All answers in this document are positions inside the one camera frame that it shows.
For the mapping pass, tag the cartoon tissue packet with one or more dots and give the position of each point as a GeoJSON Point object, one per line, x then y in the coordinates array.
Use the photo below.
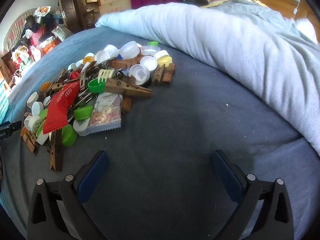
{"type": "Point", "coordinates": [106, 114]}

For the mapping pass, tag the teal perforated plastic basket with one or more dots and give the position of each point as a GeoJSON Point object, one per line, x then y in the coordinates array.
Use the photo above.
{"type": "Point", "coordinates": [4, 103]}

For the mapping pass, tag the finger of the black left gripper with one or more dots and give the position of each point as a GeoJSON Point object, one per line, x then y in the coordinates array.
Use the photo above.
{"type": "Point", "coordinates": [7, 129]}

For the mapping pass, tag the white QR code cap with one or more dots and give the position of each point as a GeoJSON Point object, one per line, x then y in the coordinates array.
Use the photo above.
{"type": "Point", "coordinates": [140, 73]}

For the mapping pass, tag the wooden headboard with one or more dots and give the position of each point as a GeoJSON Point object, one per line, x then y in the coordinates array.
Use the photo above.
{"type": "Point", "coordinates": [293, 9]}

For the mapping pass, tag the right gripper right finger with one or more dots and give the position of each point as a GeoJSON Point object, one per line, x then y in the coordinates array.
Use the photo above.
{"type": "Point", "coordinates": [275, 220]}

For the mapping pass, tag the blue bed sheet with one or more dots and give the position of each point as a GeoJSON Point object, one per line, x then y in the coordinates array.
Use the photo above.
{"type": "Point", "coordinates": [160, 183]}

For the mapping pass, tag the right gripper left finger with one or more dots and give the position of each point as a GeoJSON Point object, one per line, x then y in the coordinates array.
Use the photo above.
{"type": "Point", "coordinates": [45, 220]}

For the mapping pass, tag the pale yellow cap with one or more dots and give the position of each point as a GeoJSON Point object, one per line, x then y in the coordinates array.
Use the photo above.
{"type": "Point", "coordinates": [165, 61]}

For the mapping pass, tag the large wooden clothespin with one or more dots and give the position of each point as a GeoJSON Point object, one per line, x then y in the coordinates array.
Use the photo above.
{"type": "Point", "coordinates": [120, 87]}

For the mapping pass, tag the green cap in pile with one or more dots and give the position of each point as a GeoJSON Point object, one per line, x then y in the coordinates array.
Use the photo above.
{"type": "Point", "coordinates": [96, 87]}

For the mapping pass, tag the light blue quilt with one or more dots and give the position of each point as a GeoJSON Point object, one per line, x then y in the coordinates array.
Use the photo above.
{"type": "Point", "coordinates": [255, 45]}

